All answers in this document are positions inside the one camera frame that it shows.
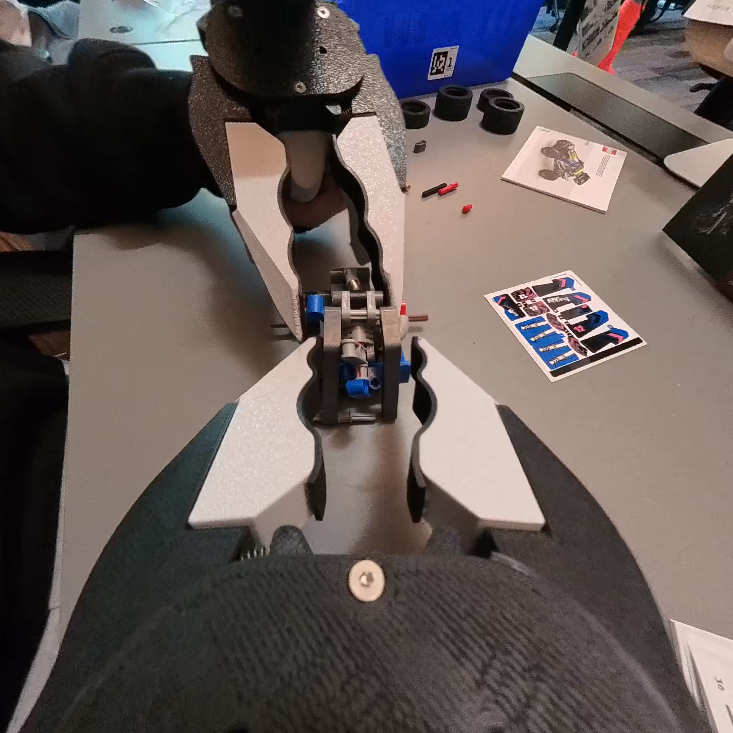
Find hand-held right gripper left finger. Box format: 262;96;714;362
188;337;327;530

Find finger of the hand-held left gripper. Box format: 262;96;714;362
224;120;305;343
332;116;407;304

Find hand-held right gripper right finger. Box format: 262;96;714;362
407;337;546;530

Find grey blue lego chassis assembly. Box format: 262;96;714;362
272;266;430;427

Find person's left forearm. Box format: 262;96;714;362
0;37;225;236

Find closed lego instruction booklet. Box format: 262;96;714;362
501;126;628;214

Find open lego instruction booklet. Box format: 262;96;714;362
670;620;733;733

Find lego set box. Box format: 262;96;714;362
662;155;733;299

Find person's left hand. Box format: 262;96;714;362
285;176;348;231

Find blue pink sticker sheet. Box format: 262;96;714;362
484;271;648;383

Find blue storage bin white tag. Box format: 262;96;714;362
338;0;545;99

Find black mesh office chair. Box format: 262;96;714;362
0;251;73;339

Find dark flat panel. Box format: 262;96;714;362
512;71;717;167

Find black white printed sign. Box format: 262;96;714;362
577;0;623;62

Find orange red object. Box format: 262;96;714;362
596;0;649;75

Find grey oval stand foot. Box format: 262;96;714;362
664;139;733;188

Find tan cardboard box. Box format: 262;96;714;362
683;0;733;65

